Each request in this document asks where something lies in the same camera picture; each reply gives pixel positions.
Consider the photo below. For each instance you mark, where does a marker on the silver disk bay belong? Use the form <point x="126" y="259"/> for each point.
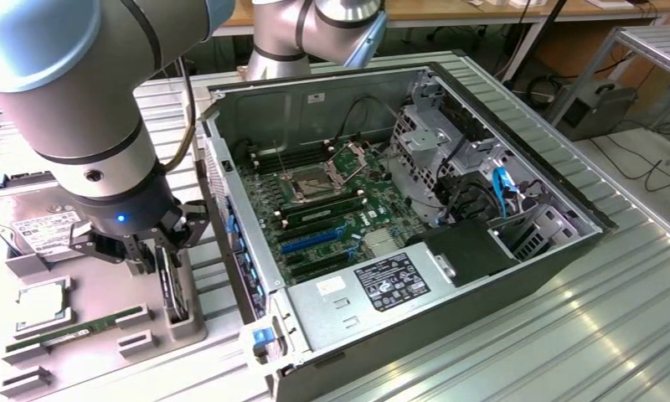
<point x="541" y="234"/>

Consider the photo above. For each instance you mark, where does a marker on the green motherboard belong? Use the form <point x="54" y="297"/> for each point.
<point x="370" y="201"/>

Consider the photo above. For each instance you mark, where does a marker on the metal socket cover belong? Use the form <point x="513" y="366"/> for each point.
<point x="346" y="161"/>

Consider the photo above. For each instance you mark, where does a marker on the blue case latch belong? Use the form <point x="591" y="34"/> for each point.
<point x="263" y="338"/>

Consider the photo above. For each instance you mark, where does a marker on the silver hard disk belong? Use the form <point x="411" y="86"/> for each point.
<point x="27" y="222"/>

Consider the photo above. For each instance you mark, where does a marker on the thin metal locking lever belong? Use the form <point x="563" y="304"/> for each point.
<point x="283" y="163"/>

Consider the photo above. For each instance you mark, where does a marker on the green RAM stick installed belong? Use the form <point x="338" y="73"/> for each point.
<point x="323" y="212"/>

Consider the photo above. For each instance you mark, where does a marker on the CPU socket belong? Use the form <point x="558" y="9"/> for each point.
<point x="310" y="187"/>

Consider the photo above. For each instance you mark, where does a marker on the silver CPU chip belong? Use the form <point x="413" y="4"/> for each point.
<point x="41" y="307"/>

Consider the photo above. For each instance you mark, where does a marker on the silver perforated drive cage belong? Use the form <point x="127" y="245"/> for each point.
<point x="423" y="146"/>

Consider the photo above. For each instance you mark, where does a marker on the black expansion slot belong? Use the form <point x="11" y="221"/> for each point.
<point x="306" y="231"/>
<point x="323" y="261"/>

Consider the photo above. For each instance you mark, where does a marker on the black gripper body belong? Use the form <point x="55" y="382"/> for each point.
<point x="125" y="209"/>

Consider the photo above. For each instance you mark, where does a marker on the black graphics card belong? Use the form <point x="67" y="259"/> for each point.
<point x="173" y="285"/>

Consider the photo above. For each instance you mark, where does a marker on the black RAM slot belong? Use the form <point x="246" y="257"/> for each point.
<point x="293" y="164"/>
<point x="290" y="154"/>

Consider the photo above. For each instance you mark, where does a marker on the black equipment box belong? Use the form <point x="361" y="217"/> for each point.
<point x="597" y="111"/>

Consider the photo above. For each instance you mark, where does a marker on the silver chipset heat sink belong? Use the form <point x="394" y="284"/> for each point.
<point x="383" y="243"/>

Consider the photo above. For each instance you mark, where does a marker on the blue expansion slot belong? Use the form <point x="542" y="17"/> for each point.
<point x="309" y="241"/>

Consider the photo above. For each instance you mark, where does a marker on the green RAM stick loose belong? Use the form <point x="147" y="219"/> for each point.
<point x="71" y="333"/>

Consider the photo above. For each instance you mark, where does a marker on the grey parts rack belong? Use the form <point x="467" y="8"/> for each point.
<point x="89" y="293"/>

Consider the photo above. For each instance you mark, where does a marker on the grey power supply unit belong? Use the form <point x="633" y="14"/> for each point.
<point x="339" y="310"/>

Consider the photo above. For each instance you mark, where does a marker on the black plastic fan shroud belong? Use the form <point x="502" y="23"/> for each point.
<point x="463" y="251"/>

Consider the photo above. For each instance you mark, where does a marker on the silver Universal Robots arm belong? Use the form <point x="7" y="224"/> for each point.
<point x="61" y="84"/>

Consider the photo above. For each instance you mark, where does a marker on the aluminium frame table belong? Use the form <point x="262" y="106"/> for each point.
<point x="658" y="54"/>

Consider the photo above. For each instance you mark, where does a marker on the black open PC case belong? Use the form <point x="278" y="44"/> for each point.
<point x="479" y="318"/>

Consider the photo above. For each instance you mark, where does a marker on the wooden desk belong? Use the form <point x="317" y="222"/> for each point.
<point x="451" y="10"/>

